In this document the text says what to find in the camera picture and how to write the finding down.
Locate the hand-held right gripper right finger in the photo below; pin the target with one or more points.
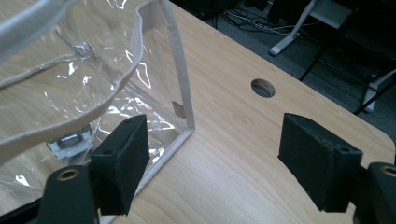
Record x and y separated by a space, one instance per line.
320 168

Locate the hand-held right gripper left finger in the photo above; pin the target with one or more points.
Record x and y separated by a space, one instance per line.
120 168

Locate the clear plastic bag white trim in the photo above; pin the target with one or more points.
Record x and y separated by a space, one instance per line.
183 77

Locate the black metal stand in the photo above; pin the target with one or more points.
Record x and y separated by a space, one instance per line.
342 73

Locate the white table foot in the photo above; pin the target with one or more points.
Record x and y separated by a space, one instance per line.
378 85

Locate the white metal table leg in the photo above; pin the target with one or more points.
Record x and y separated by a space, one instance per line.
291 35

